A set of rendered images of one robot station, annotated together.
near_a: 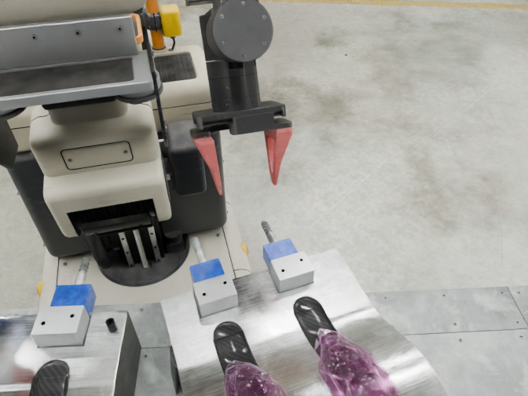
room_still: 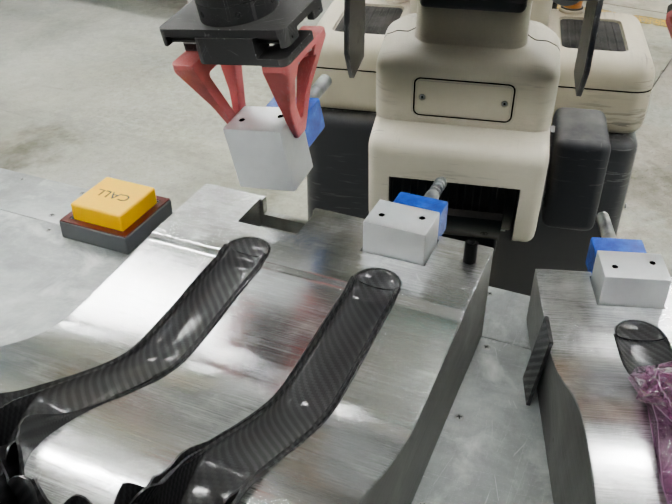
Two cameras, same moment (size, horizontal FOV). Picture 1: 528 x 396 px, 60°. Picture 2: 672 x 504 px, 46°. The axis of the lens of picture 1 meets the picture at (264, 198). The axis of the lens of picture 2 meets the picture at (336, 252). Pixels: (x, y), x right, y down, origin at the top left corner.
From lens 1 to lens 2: 25 cm
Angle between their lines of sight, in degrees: 22
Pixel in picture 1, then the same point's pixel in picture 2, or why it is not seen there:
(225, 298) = (651, 281)
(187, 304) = (577, 283)
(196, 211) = not seen: hidden behind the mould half
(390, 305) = not seen: outside the picture
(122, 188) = (483, 158)
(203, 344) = (596, 335)
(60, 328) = (405, 225)
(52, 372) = (375, 281)
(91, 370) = (431, 293)
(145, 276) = not seen: hidden behind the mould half
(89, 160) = (447, 105)
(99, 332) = (448, 259)
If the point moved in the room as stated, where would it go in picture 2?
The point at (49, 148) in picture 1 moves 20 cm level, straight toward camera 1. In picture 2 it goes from (403, 69) to (432, 145)
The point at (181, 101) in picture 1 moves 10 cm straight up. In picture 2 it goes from (591, 81) to (604, 14)
